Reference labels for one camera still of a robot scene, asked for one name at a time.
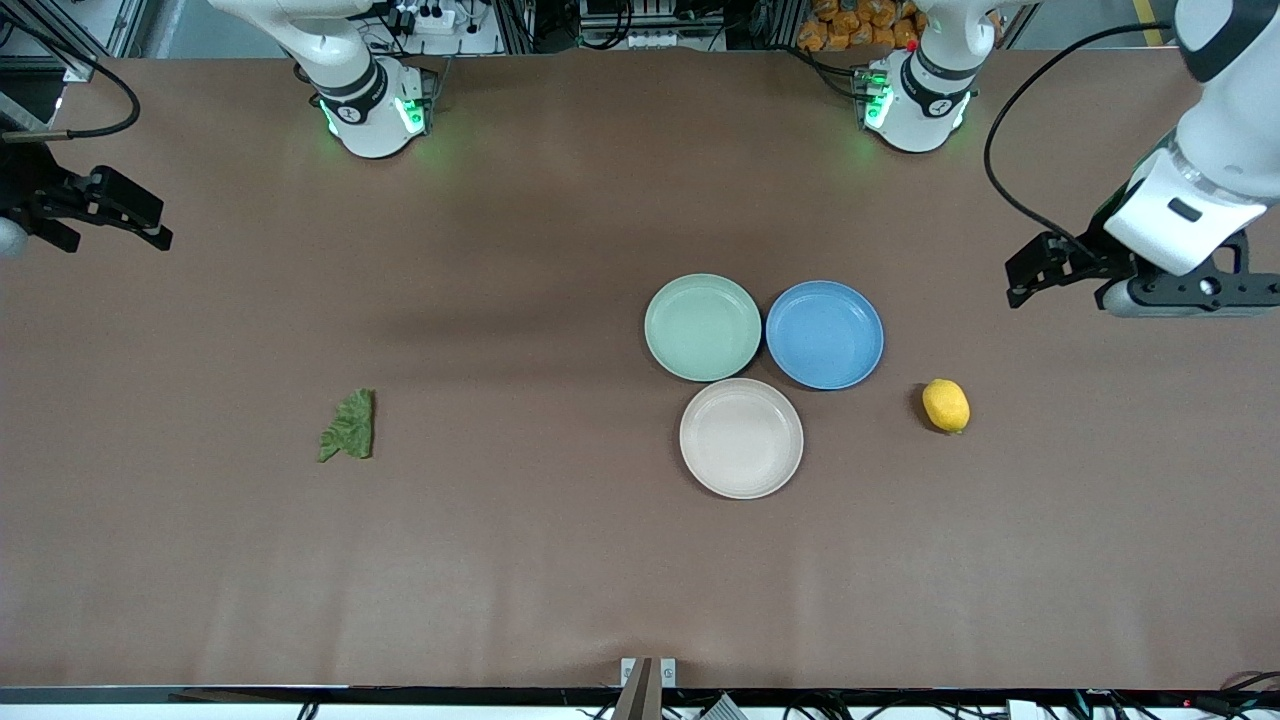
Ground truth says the blue plate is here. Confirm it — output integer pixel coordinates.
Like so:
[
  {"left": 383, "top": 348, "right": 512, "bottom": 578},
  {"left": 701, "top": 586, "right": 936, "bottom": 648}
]
[{"left": 766, "top": 280, "right": 885, "bottom": 391}]

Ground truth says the yellow lemon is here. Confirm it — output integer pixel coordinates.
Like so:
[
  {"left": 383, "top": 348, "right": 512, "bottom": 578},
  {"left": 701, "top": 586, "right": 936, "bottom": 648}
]
[{"left": 921, "top": 378, "right": 971, "bottom": 435}]

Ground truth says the white power strip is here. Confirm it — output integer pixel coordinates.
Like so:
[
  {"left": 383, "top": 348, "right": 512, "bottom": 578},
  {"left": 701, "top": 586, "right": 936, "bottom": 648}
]
[{"left": 392, "top": 3, "right": 459, "bottom": 33}]

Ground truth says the bag of orange items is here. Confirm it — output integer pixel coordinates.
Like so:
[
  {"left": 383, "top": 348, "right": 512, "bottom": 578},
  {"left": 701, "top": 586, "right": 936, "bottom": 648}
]
[{"left": 797, "top": 0, "right": 923, "bottom": 53}]

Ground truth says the metal bracket with brown post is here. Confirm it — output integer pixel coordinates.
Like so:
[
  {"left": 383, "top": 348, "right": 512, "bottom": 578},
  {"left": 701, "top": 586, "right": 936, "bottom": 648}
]
[{"left": 612, "top": 657, "right": 678, "bottom": 720}]

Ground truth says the green lettuce leaf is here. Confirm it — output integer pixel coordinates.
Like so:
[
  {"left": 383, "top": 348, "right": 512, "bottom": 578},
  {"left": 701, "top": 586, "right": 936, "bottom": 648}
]
[{"left": 318, "top": 388, "right": 377, "bottom": 463}]

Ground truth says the light green plate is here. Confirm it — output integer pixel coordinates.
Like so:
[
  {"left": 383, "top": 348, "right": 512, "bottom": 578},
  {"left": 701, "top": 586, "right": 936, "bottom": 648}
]
[{"left": 644, "top": 273, "right": 763, "bottom": 383}]

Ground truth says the brown table cover sheet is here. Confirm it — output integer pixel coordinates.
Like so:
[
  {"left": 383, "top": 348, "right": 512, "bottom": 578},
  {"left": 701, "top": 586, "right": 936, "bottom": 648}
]
[{"left": 0, "top": 48, "right": 1280, "bottom": 691}]

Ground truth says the aluminium frame profile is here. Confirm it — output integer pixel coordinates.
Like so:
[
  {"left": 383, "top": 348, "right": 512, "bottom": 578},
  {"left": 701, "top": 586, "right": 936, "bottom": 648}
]
[{"left": 0, "top": 0, "right": 151, "bottom": 83}]

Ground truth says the beige plate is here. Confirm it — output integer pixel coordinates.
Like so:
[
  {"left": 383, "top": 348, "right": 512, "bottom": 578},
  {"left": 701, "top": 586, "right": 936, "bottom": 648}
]
[{"left": 679, "top": 378, "right": 804, "bottom": 500}]

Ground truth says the black electronics rack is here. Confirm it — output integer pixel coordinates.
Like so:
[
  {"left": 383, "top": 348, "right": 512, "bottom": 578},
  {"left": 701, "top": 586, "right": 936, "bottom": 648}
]
[{"left": 578, "top": 0, "right": 743, "bottom": 51}]

